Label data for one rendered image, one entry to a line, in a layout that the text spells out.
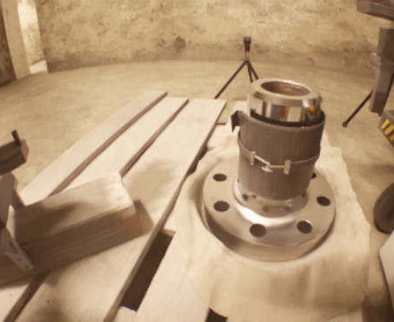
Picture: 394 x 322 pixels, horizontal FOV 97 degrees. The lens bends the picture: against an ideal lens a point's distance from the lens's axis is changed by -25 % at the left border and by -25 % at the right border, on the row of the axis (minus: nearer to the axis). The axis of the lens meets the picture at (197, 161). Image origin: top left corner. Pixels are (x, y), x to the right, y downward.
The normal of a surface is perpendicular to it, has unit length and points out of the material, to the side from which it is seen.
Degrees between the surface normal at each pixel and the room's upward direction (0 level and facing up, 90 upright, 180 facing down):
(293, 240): 0
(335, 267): 40
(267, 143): 90
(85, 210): 0
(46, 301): 0
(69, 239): 90
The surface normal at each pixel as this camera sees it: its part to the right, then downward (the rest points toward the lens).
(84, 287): -0.06, -0.82
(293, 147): -0.11, 0.58
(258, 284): -0.49, -0.15
